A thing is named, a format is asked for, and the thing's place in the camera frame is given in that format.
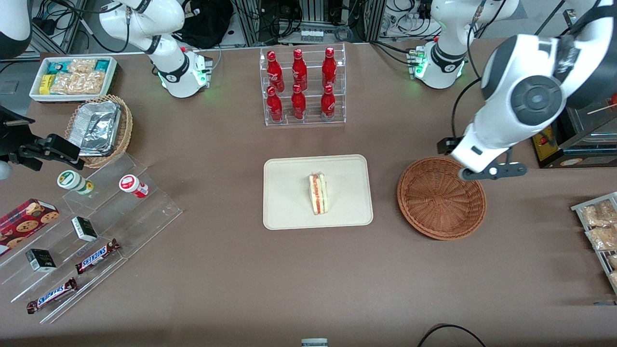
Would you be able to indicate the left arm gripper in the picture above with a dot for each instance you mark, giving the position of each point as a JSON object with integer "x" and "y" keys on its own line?
{"x": 446, "y": 144}

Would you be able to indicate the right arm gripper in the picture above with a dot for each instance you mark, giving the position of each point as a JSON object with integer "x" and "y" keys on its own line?
{"x": 13, "y": 137}

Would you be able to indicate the triangle sandwich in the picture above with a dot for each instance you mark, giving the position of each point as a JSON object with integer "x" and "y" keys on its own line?
{"x": 318, "y": 195}

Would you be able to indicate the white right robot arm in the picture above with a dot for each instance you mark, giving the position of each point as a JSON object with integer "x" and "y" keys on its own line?
{"x": 173, "y": 72}

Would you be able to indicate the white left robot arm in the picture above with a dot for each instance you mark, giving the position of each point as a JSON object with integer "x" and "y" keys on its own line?
{"x": 535, "y": 99}

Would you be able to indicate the brown round wicker basket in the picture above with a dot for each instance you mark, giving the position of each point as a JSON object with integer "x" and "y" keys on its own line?
{"x": 438, "y": 202}

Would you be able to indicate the light wicker basket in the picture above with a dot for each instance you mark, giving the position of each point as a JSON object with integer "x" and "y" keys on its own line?
{"x": 126, "y": 130}

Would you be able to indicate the cream plastic tray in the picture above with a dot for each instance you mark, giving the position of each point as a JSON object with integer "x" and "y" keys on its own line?
{"x": 289, "y": 193}

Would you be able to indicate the green lid jar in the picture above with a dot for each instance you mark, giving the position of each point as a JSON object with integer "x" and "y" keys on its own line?
{"x": 70, "y": 179}

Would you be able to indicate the silver foil container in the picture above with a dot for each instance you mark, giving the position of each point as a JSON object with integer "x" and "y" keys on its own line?
{"x": 94, "y": 127}

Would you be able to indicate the white rectangular snack bin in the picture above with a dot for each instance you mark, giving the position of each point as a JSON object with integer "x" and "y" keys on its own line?
{"x": 72, "y": 98}

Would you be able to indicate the yellow snack packet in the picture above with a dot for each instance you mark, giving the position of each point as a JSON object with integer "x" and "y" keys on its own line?
{"x": 46, "y": 84}

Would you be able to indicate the clear cracker bag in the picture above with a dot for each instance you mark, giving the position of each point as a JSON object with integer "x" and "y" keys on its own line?
{"x": 82, "y": 65}
{"x": 79, "y": 83}

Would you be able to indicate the red lid jar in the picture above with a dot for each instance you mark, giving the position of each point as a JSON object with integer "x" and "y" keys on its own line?
{"x": 129, "y": 183}

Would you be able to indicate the red cookie box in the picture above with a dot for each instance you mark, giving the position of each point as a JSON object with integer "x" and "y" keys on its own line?
{"x": 24, "y": 221}

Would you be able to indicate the teal snack packet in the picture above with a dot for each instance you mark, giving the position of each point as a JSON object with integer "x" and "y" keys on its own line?
{"x": 55, "y": 67}
{"x": 102, "y": 65}

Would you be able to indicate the small black box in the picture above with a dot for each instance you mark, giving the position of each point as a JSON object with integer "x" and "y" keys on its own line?
{"x": 41, "y": 260}
{"x": 84, "y": 229}

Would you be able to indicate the clear acrylic stepped stand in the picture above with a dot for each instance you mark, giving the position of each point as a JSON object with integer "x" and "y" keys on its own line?
{"x": 144, "y": 212}

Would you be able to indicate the snickers bar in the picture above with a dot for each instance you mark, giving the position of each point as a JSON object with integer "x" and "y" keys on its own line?
{"x": 96, "y": 257}
{"x": 52, "y": 295}

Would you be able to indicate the red cola bottle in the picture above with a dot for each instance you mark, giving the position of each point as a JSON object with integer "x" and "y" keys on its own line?
{"x": 275, "y": 70}
{"x": 329, "y": 66}
{"x": 299, "y": 103}
{"x": 299, "y": 67}
{"x": 274, "y": 106}
{"x": 328, "y": 103}

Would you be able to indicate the black food warmer yellow panel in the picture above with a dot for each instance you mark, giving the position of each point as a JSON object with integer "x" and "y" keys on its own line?
{"x": 578, "y": 156}

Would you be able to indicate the clear acrylic bottle rack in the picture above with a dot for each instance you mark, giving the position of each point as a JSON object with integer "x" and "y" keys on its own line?
{"x": 313, "y": 119}

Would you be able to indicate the grey metal snack rack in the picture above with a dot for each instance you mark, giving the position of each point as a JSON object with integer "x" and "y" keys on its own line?
{"x": 575, "y": 208}

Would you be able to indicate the wooden skewer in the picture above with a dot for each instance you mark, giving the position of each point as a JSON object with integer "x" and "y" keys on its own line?
{"x": 602, "y": 109}

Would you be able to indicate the clear fried snack bag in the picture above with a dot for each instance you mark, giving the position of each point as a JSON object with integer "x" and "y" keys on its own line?
{"x": 613, "y": 279}
{"x": 600, "y": 214}
{"x": 613, "y": 261}
{"x": 605, "y": 238}

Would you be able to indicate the white power strip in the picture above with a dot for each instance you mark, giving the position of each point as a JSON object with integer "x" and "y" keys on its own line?
{"x": 312, "y": 35}

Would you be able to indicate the black bag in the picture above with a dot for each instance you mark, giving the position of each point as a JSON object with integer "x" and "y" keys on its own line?
{"x": 207, "y": 24}

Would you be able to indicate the grey device at table edge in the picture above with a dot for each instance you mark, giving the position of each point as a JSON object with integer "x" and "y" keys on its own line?
{"x": 314, "y": 343}

